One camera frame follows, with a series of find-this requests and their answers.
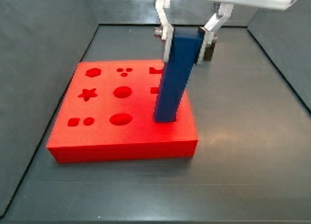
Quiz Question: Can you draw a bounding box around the red shape-sorting block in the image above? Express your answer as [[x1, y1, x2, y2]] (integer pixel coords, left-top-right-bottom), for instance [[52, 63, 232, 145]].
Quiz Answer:
[[47, 60, 197, 163]]

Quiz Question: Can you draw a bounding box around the blue rectangular peg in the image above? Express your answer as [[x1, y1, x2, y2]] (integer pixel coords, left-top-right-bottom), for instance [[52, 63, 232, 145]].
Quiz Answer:
[[153, 28, 203, 123]]

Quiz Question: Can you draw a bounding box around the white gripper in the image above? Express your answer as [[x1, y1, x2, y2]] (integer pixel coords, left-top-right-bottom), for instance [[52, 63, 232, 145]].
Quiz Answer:
[[155, 0, 298, 65]]

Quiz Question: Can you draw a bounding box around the dark grey curved holder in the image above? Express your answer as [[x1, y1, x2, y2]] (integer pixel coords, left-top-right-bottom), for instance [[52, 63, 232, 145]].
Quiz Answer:
[[203, 36, 217, 61]]

